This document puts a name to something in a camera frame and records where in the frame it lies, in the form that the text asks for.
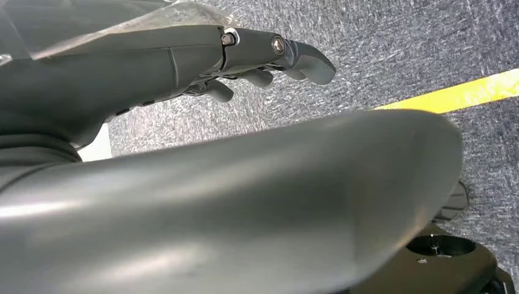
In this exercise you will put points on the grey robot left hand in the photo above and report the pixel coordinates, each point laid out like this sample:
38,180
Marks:
243,211

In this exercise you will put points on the white flat panel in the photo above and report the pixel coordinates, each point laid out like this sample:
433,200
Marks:
97,148

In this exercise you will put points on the black robot part with hole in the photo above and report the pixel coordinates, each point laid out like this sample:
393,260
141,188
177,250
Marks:
446,268

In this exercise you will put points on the ribbed grey left arm sleeve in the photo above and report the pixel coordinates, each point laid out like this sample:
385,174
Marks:
32,158

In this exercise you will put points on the dark grey mottled rug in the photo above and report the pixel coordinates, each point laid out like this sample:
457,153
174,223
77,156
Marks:
385,40

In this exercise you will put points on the yellow floor tape strip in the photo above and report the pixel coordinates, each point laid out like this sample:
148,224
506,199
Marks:
466,93

